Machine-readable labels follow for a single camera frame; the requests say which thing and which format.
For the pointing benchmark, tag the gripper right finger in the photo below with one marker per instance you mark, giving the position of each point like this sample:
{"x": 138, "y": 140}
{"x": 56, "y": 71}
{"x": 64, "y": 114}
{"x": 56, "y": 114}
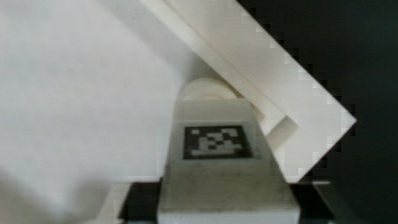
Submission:
{"x": 323, "y": 209}

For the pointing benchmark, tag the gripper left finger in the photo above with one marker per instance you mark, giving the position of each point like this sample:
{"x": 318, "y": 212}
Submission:
{"x": 129, "y": 204}

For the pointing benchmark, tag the white leg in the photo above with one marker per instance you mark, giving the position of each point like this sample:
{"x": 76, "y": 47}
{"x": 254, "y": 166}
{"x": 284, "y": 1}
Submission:
{"x": 222, "y": 184}

